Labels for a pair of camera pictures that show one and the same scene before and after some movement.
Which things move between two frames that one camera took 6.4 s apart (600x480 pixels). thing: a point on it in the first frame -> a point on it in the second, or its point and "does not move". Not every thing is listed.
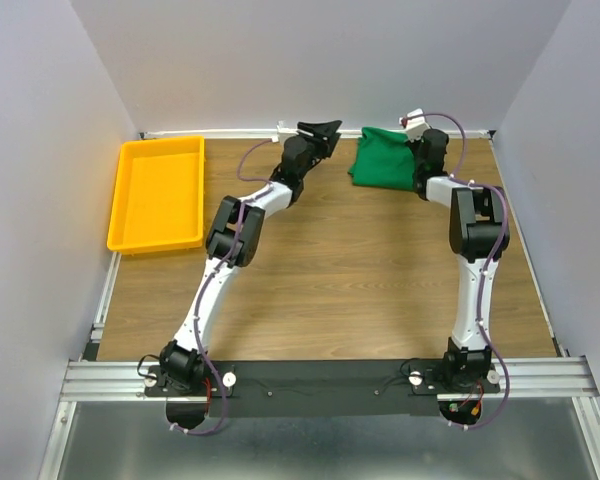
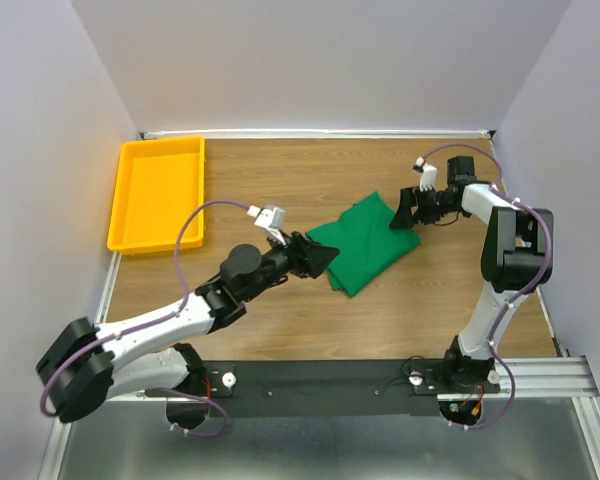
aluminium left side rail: (98, 325) does not move
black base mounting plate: (323, 388) does not move
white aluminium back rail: (274, 133) does not move
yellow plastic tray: (158, 196) does not move
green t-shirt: (383, 159) -> (367, 245)
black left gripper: (324, 144) -> (307, 259)
